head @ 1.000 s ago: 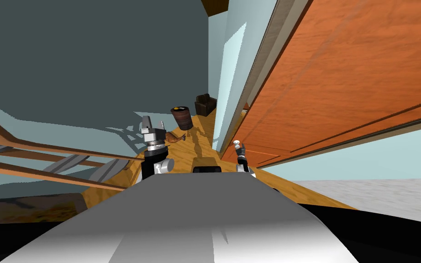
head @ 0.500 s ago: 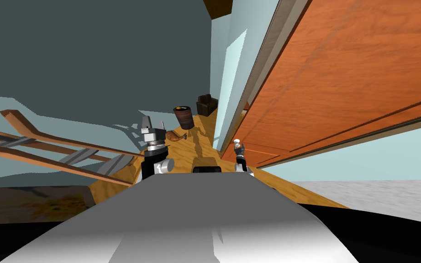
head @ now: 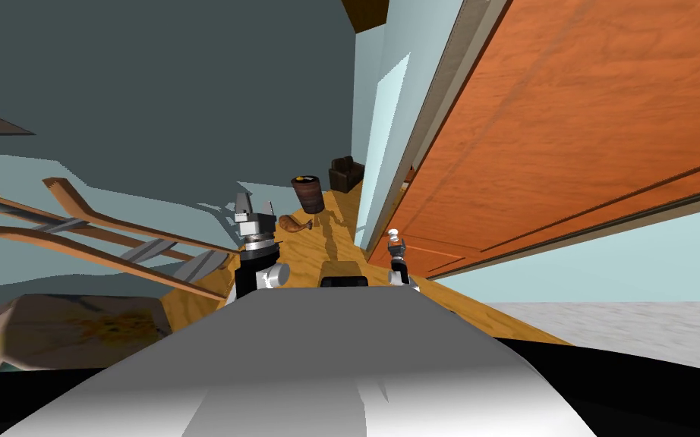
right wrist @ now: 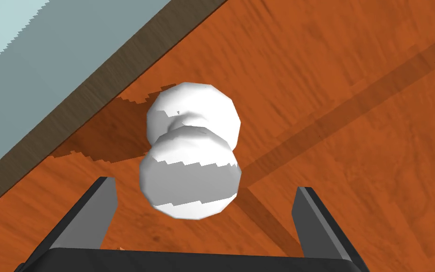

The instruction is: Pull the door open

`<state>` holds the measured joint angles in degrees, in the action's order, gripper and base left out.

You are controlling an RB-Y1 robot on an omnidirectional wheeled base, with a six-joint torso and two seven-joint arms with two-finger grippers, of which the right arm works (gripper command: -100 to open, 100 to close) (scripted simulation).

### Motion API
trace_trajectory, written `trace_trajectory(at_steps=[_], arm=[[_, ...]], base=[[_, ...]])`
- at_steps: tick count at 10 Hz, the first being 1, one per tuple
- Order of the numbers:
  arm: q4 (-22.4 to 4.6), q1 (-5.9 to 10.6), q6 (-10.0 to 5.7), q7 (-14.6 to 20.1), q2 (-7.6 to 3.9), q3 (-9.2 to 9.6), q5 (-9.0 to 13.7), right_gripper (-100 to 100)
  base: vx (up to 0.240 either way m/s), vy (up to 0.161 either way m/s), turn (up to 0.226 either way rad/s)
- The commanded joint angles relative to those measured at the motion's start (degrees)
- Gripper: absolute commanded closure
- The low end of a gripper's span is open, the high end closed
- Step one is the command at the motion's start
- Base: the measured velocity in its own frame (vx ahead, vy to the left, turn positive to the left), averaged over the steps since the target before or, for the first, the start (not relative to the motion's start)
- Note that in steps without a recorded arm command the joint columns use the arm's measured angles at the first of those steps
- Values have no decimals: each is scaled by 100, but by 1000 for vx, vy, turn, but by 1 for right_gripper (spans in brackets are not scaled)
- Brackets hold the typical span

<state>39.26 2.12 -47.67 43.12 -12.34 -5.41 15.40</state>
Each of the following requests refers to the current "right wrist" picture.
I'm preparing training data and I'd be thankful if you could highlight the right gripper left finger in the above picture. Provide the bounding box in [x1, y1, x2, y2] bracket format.
[33, 176, 119, 256]

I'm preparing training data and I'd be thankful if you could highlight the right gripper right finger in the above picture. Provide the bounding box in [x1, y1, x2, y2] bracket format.
[291, 187, 361, 261]

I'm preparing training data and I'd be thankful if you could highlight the white door knob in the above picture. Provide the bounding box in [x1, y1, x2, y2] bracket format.
[139, 82, 243, 220]

